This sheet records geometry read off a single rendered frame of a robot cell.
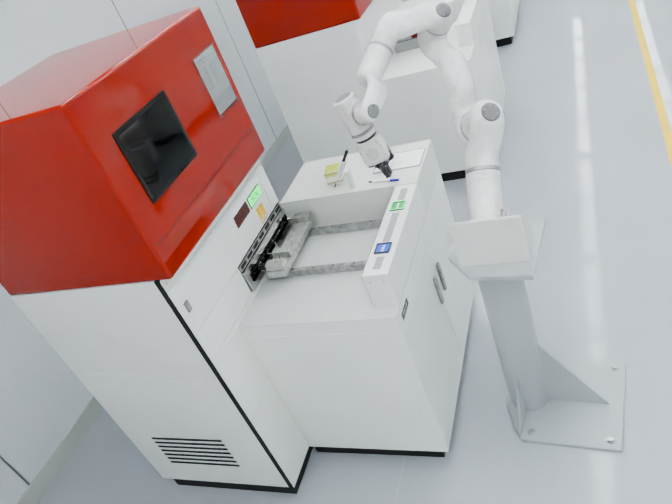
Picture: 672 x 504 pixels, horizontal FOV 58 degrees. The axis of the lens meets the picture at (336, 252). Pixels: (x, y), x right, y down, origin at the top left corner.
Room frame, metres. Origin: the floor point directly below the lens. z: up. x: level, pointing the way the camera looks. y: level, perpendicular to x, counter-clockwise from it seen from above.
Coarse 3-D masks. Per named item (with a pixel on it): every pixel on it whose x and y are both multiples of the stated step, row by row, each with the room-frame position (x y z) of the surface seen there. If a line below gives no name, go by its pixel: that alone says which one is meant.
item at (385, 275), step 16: (400, 192) 2.06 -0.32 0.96; (416, 192) 2.04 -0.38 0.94; (416, 208) 1.99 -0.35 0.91; (384, 224) 1.88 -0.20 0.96; (400, 224) 1.84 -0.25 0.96; (416, 224) 1.94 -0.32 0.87; (384, 240) 1.79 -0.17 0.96; (400, 240) 1.76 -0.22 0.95; (416, 240) 1.89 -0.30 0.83; (384, 256) 1.70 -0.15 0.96; (400, 256) 1.72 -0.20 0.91; (368, 272) 1.64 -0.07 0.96; (384, 272) 1.61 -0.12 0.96; (400, 272) 1.68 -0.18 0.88; (368, 288) 1.64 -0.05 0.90; (384, 288) 1.61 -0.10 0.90; (400, 288) 1.64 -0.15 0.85; (384, 304) 1.62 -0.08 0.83
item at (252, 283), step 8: (280, 216) 2.33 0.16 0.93; (272, 224) 2.27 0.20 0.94; (288, 224) 2.36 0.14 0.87; (272, 232) 2.24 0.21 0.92; (280, 232) 2.31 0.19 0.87; (264, 240) 2.17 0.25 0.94; (280, 240) 2.26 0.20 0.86; (256, 248) 2.13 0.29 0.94; (264, 248) 2.15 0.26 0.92; (272, 248) 2.20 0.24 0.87; (256, 256) 2.09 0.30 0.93; (272, 256) 2.17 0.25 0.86; (248, 264) 2.04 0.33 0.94; (248, 272) 2.01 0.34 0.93; (264, 272) 2.09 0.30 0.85; (248, 280) 1.99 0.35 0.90; (256, 280) 2.03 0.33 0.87
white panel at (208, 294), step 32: (224, 224) 2.04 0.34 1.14; (256, 224) 2.19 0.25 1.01; (192, 256) 1.84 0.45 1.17; (224, 256) 1.96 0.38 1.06; (160, 288) 1.69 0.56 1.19; (192, 288) 1.77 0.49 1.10; (224, 288) 1.89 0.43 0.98; (256, 288) 2.03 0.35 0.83; (192, 320) 1.70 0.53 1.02; (224, 320) 1.81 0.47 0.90
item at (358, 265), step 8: (328, 264) 1.95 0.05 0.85; (336, 264) 1.93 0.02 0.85; (344, 264) 1.91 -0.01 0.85; (352, 264) 1.89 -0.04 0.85; (360, 264) 1.87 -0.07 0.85; (296, 272) 2.01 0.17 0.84; (304, 272) 1.99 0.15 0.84; (312, 272) 1.97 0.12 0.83; (320, 272) 1.96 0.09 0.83; (328, 272) 1.94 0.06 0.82; (336, 272) 1.93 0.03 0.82
